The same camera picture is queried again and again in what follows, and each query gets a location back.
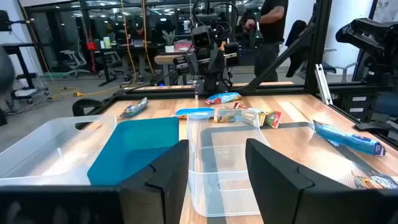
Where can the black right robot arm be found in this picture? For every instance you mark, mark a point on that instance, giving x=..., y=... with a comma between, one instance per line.
x=213, y=85

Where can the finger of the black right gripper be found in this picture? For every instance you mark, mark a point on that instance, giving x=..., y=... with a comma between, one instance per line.
x=216, y=62
x=192, y=63

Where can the black cabinet with white labels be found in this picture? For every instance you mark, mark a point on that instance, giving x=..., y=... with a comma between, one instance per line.
x=357, y=107

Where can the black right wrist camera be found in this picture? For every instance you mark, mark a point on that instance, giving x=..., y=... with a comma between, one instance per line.
x=202, y=39

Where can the red container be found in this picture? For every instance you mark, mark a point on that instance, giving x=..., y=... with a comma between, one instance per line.
x=91, y=46

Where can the silver aluminium extrusion bar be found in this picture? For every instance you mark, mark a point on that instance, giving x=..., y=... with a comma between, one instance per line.
x=323, y=84

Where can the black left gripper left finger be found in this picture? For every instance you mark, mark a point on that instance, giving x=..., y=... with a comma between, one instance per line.
x=161, y=193

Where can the black aluminium table frame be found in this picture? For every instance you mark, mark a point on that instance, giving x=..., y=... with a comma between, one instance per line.
x=280, y=88

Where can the black standing desk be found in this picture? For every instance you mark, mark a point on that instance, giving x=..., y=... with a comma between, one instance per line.
x=15, y=48

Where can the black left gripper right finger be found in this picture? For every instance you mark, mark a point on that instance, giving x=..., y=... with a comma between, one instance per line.
x=280, y=193

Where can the clear plastic bin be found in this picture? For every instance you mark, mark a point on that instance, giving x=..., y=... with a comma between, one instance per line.
x=46, y=146
x=217, y=161

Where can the grey chair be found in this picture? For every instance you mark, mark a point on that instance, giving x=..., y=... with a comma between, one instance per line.
x=6, y=77

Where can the pink box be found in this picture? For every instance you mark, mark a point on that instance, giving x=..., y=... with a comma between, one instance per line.
x=183, y=46

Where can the white office chair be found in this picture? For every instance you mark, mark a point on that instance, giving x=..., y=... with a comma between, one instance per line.
x=110, y=59
x=74, y=60

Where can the light blue red granola bar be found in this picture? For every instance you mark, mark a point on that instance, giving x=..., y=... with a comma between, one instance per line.
x=222, y=98

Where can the blue white granola bar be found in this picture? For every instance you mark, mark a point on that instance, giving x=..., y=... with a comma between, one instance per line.
x=348, y=140

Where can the person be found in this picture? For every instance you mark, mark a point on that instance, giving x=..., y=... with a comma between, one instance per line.
x=138, y=31
x=270, y=28

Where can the dark blue granola bar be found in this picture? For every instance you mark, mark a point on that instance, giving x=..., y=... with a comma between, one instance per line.
x=133, y=109

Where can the black frame foot bracket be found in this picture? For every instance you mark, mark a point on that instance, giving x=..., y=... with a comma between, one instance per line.
x=376, y=127
x=84, y=104

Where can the translucent black-bordered baking mat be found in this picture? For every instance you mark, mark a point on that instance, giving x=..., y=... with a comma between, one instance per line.
x=295, y=149

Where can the black camera on mount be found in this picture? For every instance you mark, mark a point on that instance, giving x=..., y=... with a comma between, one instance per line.
x=4, y=20

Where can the small potted plant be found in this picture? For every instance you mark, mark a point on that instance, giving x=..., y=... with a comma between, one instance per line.
x=169, y=48

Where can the teal plastic bin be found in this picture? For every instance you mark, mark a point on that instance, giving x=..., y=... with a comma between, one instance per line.
x=133, y=146

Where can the black office chair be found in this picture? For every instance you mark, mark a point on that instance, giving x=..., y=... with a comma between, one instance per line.
x=297, y=46

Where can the black equipment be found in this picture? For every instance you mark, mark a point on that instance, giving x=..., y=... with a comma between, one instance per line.
x=370, y=37

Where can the wooden desk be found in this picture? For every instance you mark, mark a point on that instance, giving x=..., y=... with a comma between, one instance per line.
x=164, y=59

